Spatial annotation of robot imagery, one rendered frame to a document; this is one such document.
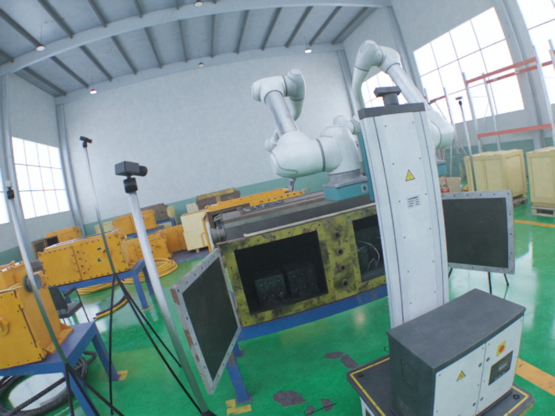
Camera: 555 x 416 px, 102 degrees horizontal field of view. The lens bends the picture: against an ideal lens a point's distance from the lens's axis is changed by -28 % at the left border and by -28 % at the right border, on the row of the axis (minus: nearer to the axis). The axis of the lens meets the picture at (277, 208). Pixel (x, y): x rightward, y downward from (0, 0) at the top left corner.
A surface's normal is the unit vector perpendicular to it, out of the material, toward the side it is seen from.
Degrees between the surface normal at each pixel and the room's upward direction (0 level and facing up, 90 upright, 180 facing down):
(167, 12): 90
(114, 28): 90
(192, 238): 90
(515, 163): 90
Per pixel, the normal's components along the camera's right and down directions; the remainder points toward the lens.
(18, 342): 0.44, 0.01
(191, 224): 0.21, 0.07
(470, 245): -0.83, 0.24
